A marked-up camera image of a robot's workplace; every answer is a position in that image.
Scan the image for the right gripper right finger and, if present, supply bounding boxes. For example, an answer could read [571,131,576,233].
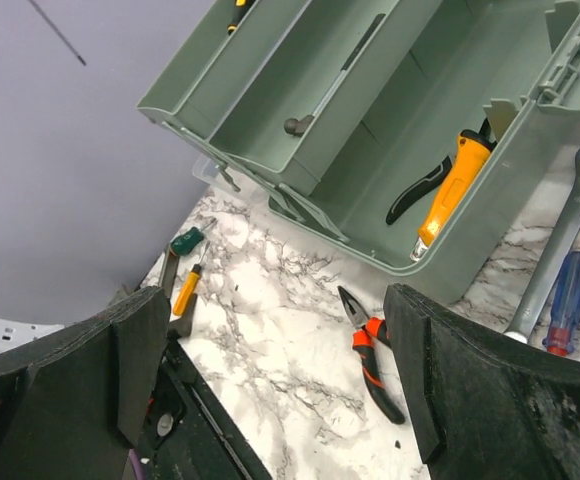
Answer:
[383,284,580,479]

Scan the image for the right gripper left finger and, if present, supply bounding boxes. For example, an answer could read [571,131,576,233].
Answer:
[0,287,170,479]

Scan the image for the orange box cutter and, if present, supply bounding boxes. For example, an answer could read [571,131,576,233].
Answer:
[410,126,496,262]

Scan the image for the green tool box clear lid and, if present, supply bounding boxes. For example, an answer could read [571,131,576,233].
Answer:
[138,1,580,303]

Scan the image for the small black claw hammer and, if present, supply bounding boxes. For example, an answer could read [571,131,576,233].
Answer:
[283,13,386,137]

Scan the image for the yellow black screwdriver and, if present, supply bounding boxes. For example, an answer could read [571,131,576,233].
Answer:
[27,0,87,66]
[227,0,252,35]

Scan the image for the orange long nose pliers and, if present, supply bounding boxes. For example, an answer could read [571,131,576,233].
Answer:
[337,286,406,425]

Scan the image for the silver ratchet wrench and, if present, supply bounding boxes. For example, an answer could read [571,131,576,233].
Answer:
[504,148,580,343]

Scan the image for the black mounting rail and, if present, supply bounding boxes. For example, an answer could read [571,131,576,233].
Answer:
[122,334,271,480]

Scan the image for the blue handle screwdriver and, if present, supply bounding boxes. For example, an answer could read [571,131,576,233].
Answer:
[542,251,580,357]

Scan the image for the green handle screwdriver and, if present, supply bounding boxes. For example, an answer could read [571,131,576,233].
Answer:
[169,217,216,257]

